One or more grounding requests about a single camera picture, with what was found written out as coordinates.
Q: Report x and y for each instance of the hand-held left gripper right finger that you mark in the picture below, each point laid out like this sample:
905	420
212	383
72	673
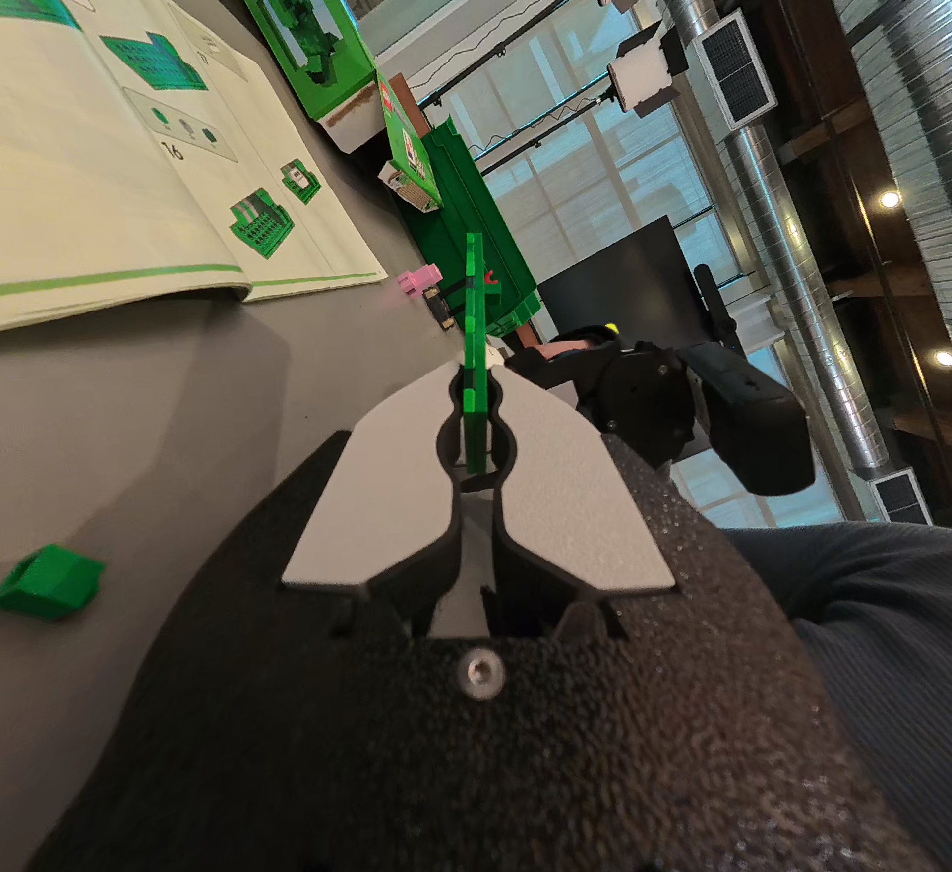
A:
580	507

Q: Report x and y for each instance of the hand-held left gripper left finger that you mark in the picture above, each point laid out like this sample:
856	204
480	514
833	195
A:
379	507

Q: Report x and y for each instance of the long green brick plate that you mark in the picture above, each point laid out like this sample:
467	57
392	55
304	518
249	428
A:
476	336

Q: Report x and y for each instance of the grey desk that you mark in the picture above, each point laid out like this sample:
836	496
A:
223	403

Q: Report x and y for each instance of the person's right hand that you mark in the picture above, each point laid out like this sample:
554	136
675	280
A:
569	351

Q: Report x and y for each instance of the black monitor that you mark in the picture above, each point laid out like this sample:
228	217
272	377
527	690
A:
625	284

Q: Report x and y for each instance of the black brick stand model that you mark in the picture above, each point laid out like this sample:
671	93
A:
440	306

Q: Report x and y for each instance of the pink pig figure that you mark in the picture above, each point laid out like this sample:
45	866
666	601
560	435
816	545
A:
416	280

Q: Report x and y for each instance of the green storage bin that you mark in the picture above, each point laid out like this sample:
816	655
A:
476	217

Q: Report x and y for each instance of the white grille box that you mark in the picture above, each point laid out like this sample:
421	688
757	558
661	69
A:
736	68
901	496

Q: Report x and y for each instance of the black light stand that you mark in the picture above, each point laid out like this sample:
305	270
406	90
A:
500	51
537	143

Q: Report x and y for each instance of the person's dark ribbed sweater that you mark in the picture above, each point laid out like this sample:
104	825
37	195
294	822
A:
877	626

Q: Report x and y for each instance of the bright green brick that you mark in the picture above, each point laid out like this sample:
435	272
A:
52	582

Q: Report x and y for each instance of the brick instruction booklet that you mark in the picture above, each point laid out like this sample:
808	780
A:
111	180

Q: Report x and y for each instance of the green toy box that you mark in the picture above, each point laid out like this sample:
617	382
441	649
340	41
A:
297	9

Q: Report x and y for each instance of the wide silver ventilation duct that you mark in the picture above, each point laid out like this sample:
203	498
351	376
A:
915	9

